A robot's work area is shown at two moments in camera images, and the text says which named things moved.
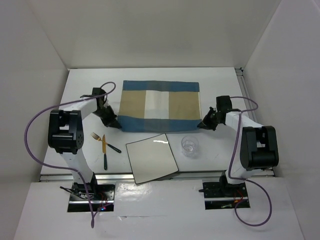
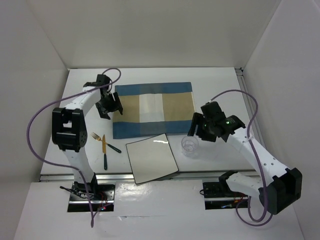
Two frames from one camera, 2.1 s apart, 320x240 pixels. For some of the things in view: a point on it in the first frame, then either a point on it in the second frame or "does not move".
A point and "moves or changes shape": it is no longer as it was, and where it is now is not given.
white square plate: (151, 157) does not move
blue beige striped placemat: (152, 106) moves or changes shape
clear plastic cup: (190, 146) does not move
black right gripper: (205, 122) -> (198, 119)
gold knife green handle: (104, 151) does not move
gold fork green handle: (96, 136) does not move
